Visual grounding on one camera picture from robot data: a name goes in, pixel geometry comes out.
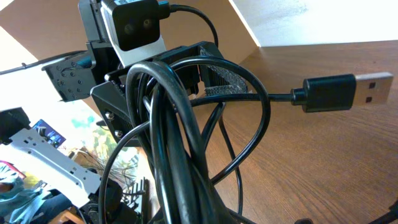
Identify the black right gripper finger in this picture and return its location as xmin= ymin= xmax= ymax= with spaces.
xmin=369 ymin=201 xmax=397 ymax=224

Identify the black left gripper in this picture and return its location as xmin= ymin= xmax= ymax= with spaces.
xmin=42 ymin=49 xmax=248 ymax=141

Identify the black cable bundle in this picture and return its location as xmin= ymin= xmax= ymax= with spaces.
xmin=98 ymin=55 xmax=394 ymax=224

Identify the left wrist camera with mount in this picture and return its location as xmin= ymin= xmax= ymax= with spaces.
xmin=78 ymin=0 xmax=171 ymax=68

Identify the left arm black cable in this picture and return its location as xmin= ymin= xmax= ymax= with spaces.
xmin=0 ymin=2 xmax=219 ymax=77

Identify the grey metal bracket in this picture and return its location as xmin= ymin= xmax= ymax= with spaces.
xmin=0 ymin=107 xmax=102 ymax=209

